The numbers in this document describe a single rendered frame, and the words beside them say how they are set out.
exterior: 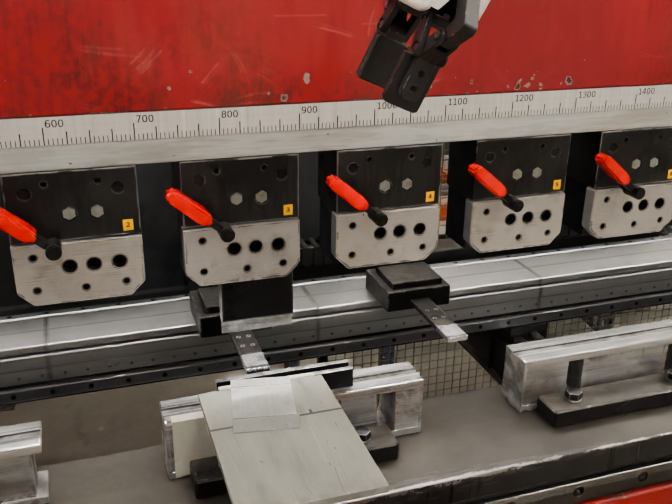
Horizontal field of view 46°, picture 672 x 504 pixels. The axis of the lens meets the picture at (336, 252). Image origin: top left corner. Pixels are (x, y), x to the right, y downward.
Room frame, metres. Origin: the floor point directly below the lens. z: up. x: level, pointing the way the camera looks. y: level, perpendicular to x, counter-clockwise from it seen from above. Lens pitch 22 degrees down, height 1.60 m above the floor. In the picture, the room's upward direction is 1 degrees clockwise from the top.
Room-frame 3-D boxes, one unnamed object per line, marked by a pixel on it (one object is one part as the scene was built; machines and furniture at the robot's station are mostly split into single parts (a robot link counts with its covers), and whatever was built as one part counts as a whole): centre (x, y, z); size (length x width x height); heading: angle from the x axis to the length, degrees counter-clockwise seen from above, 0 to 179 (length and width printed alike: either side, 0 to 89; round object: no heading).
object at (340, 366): (1.00, 0.07, 0.99); 0.20 x 0.03 x 0.03; 109
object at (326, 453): (0.85, 0.06, 1.00); 0.26 x 0.18 x 0.01; 19
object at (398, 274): (1.24, -0.15, 1.01); 0.26 x 0.12 x 0.05; 19
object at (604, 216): (1.17, -0.44, 1.26); 0.15 x 0.09 x 0.17; 109
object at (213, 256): (0.98, 0.13, 1.26); 0.15 x 0.09 x 0.17; 109
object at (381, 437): (0.95, 0.05, 0.89); 0.30 x 0.05 x 0.03; 109
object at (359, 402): (1.01, 0.06, 0.92); 0.39 x 0.06 x 0.10; 109
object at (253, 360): (1.13, 0.15, 1.01); 0.26 x 0.12 x 0.05; 19
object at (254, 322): (0.99, 0.11, 1.13); 0.10 x 0.02 x 0.10; 109
